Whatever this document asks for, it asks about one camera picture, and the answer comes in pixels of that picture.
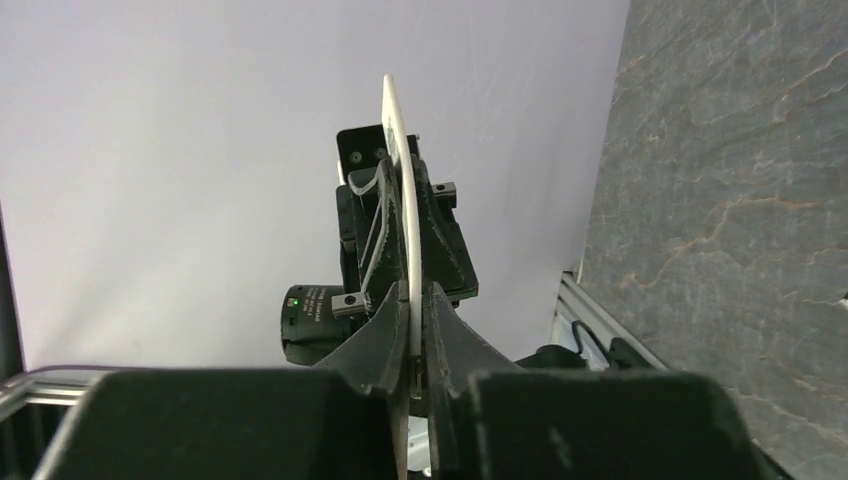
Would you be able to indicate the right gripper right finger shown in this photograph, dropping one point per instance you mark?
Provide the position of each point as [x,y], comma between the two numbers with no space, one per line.
[491,419]

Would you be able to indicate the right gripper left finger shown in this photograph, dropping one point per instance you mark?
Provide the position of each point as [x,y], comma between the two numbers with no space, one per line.
[344,418]

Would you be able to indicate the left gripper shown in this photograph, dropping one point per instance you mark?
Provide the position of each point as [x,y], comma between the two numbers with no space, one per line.
[370,224]

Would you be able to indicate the white remote battery cover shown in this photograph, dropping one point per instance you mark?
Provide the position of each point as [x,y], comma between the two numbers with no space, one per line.
[398,148]

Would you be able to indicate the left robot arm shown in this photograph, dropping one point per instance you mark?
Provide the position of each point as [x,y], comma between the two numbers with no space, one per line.
[317,319]

